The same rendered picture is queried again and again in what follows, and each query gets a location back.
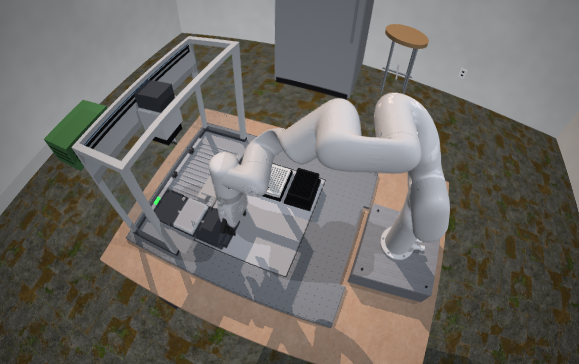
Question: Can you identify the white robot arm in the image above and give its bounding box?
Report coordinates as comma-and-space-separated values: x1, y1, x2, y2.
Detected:
197, 93, 450, 260

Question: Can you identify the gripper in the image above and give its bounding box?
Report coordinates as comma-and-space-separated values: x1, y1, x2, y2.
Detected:
217, 194, 248, 236

